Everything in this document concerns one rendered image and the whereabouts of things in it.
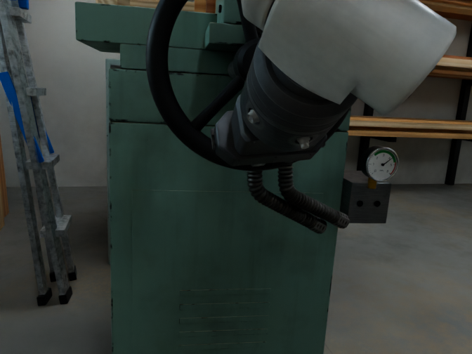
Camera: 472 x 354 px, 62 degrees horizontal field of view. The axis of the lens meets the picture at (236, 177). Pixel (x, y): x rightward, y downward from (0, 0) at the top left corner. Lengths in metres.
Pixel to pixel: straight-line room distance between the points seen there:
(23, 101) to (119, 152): 0.75
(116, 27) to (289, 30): 0.49
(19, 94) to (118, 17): 0.77
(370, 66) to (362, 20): 0.03
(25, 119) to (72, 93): 1.75
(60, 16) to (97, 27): 2.48
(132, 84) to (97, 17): 0.12
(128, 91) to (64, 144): 2.51
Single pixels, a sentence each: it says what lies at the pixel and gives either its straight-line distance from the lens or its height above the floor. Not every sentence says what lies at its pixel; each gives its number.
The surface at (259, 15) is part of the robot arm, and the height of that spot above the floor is 0.82.
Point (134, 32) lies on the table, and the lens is 0.72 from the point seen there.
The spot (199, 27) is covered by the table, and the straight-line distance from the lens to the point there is 0.72.
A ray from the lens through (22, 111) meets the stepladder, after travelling 1.44.
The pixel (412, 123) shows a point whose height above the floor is 0.61.
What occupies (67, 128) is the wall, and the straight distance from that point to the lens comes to 3.19.
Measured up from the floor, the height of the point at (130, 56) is 0.82.
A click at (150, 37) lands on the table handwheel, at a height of 0.83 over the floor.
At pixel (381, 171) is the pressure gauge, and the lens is 0.75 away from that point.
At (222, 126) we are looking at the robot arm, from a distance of 0.41.
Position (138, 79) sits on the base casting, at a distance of 0.71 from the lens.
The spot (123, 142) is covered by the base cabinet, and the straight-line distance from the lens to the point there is 0.72.
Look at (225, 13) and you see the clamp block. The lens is 0.63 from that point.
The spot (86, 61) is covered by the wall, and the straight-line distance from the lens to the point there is 3.16.
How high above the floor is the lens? 0.77
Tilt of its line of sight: 12 degrees down
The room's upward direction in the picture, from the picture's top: 3 degrees clockwise
